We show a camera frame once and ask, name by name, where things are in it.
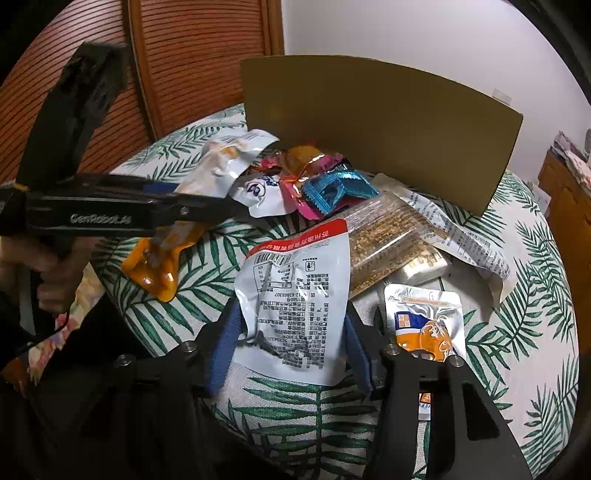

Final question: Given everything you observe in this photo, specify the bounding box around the orange white snack packet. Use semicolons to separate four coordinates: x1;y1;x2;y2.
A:
121;129;279;302

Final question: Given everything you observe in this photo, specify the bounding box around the white red snack pouch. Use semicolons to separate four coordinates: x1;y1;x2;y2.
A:
232;219;351;386

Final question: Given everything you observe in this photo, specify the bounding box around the white blue snack pouch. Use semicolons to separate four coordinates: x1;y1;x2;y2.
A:
229;173;294;218

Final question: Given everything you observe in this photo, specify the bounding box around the silver orange snack packet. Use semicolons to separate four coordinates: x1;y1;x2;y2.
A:
384;284;467;382

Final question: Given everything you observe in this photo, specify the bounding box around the clear sesame bar pack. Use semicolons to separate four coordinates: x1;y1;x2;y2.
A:
337;191;449;298

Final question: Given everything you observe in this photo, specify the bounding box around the person's left hand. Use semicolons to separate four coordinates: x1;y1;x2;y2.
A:
1;237;98;314

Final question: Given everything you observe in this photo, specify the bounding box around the pink wrapped brown snack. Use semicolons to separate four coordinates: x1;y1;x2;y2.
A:
259;145;345;220

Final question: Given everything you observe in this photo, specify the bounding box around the brown louvered wardrobe door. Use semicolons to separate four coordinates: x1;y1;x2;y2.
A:
1;1;284;180

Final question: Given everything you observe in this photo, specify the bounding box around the blue foil candy wrapper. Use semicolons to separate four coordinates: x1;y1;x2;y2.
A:
303;170;380;215

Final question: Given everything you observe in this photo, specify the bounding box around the large white paper bag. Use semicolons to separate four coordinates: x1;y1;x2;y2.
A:
370;173;517;308

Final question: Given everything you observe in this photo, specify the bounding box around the leaf print bed sheet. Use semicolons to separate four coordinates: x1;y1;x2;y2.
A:
89;103;581;480

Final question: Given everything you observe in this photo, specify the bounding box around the floral quilt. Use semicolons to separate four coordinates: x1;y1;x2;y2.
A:
3;264;105;390

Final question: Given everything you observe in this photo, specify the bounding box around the brown cardboard box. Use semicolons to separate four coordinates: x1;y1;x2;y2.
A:
240;55;523;215

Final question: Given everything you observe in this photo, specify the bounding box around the wooden side cabinet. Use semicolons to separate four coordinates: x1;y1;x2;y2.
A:
537;149;591;356

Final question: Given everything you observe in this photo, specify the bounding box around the folded floral cloth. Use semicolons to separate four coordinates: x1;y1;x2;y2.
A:
553;131;590;179

